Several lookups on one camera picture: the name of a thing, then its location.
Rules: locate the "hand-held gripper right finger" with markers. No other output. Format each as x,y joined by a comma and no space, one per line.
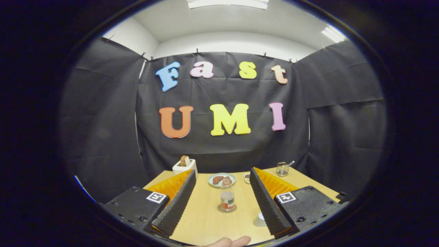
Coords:
267,202

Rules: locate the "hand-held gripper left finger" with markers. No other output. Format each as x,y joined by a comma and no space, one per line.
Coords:
178,202

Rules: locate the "white cup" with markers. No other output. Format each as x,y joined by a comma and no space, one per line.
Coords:
259,221

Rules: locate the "round brown coaster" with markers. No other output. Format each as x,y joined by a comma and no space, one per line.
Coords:
234,209

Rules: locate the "clear plastic juice bottle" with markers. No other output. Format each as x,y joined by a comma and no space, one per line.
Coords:
227,202

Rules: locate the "wooden table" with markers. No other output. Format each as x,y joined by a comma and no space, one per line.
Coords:
204,212

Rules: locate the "small white oval dish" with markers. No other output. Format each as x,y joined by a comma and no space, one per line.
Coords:
246,178

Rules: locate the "white toaster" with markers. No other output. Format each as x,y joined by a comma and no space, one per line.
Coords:
180,169

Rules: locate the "pale green plate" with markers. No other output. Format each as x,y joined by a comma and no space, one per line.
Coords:
211,183

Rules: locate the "brown bread slice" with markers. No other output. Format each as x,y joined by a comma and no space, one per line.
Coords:
185,161

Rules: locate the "brown meat piece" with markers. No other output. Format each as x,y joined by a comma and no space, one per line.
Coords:
227,179
217,179

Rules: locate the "black backdrop cloth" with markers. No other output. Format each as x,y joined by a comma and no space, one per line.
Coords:
223,154

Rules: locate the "row of black cloth clips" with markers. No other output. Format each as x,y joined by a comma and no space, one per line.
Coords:
197,52

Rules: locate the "small ceiling light panel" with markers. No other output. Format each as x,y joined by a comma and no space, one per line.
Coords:
332,34

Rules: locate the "long ceiling light panel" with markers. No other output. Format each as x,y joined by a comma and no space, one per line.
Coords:
228,3

